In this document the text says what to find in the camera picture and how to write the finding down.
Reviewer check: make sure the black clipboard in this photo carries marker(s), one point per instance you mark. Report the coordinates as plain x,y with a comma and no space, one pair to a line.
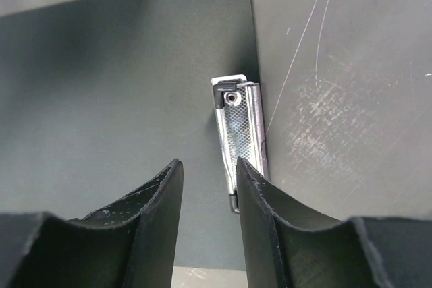
97,96

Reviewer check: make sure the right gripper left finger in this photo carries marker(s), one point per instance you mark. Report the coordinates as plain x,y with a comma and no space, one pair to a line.
128,243

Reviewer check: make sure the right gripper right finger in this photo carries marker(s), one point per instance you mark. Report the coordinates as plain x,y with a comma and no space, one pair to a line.
288,244

